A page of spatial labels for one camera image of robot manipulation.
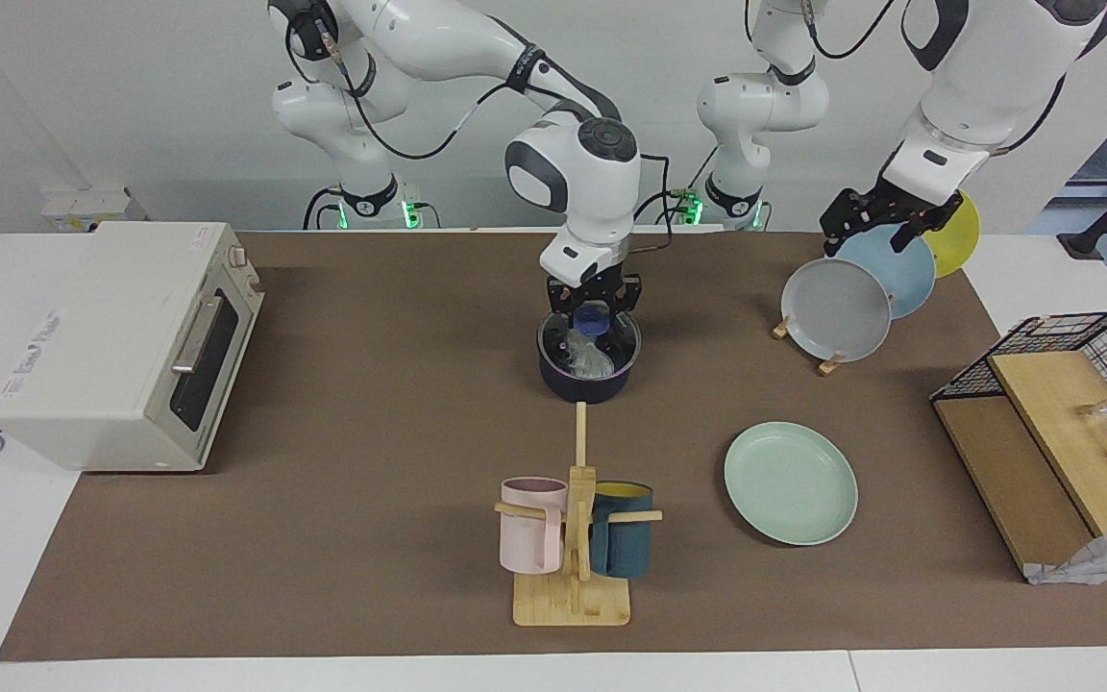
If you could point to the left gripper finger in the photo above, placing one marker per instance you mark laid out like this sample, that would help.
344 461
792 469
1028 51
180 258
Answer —
911 231
847 216

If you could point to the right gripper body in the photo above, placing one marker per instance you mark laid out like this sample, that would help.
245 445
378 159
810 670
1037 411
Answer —
594 293

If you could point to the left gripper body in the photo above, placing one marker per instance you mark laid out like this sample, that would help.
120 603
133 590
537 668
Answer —
928 210

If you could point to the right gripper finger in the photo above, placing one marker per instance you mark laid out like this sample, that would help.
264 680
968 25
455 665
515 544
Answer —
627 308
558 306

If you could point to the clear white vermicelli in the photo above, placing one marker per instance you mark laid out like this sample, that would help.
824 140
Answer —
592 360

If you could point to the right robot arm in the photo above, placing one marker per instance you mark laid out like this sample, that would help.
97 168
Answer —
438 43

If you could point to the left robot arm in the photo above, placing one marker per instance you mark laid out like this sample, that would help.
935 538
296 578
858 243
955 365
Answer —
976 86

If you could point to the light blue plate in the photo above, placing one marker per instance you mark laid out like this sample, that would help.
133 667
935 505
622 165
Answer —
899 269

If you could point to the yellow plate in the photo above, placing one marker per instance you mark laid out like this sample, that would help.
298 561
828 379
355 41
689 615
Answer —
959 240

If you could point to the dark blue cooking pot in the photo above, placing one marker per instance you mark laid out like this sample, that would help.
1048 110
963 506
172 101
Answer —
592 386

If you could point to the grey plate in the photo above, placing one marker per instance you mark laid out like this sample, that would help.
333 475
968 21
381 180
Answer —
837 312

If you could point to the wooden plate rack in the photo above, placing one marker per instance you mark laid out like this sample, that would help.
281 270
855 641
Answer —
830 365

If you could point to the light green plate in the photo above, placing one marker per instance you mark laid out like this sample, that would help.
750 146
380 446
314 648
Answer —
790 483

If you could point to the pink mug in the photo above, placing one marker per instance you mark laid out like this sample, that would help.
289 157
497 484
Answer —
529 529

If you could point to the dark teal mug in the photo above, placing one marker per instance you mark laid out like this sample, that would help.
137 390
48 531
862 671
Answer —
623 543

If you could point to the wooden shelf rack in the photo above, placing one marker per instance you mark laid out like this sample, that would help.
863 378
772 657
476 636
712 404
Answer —
1044 452

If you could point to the wooden mug stand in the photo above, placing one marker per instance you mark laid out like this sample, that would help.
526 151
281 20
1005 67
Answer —
573 601

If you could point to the white patterned bag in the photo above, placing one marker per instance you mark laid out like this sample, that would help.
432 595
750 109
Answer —
1101 557

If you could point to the white toaster oven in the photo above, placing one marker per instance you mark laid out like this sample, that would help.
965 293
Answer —
92 346

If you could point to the white socket box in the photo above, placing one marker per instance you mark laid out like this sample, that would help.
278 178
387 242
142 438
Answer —
87 207

